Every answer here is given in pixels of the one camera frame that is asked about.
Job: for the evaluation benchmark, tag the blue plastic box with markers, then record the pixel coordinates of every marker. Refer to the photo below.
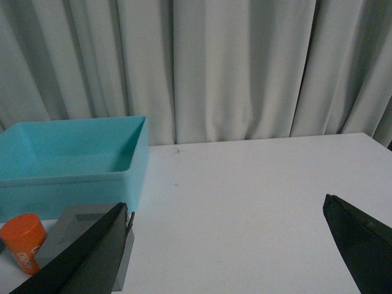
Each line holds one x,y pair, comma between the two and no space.
49,165

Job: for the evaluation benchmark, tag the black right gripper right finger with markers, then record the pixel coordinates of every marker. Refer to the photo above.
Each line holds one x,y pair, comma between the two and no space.
363,242

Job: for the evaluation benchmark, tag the orange cylinder part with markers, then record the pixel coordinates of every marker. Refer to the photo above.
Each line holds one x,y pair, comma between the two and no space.
23,236

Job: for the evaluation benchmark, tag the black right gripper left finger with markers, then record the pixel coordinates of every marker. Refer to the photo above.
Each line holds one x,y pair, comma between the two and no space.
94,263

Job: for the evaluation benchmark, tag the gray cube with square hole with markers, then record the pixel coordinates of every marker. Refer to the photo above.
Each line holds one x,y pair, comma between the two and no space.
74,221

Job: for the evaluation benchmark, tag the white pleated curtain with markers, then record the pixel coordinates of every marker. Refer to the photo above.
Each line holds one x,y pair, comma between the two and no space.
201,71

